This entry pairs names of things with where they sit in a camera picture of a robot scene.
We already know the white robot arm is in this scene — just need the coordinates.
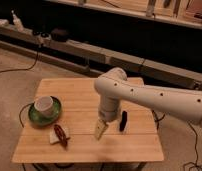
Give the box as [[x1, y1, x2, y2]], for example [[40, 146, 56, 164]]
[[94, 67, 202, 140]]

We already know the white cup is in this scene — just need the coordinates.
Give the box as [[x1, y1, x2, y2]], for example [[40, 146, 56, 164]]
[[34, 96, 53, 117]]

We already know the black power adapter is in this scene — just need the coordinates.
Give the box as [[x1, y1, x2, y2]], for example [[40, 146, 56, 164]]
[[51, 28, 69, 42]]

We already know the brown hair clip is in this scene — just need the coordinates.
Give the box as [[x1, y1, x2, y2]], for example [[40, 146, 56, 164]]
[[54, 124, 67, 147]]

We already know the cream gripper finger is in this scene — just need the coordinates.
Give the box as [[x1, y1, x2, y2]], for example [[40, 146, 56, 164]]
[[94, 119, 108, 140]]

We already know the black upright eraser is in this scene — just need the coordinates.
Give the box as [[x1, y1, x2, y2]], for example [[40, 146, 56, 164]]
[[119, 111, 128, 132]]

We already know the green saucer plate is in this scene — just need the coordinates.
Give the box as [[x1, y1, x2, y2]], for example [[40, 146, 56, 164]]
[[28, 96, 62, 127]]

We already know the black floor cable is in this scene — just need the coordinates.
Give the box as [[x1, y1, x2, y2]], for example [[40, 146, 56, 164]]
[[0, 44, 42, 76]]

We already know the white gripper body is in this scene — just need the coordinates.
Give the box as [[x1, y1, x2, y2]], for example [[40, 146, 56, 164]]
[[98, 95, 121, 122]]

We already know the black cable at right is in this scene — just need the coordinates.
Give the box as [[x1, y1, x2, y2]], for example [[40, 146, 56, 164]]
[[151, 110, 202, 171]]

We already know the white bottle on ledge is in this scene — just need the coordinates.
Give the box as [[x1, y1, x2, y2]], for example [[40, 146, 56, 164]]
[[11, 11, 24, 32]]

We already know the wooden table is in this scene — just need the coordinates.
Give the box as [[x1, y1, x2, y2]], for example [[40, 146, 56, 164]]
[[12, 78, 164, 163]]

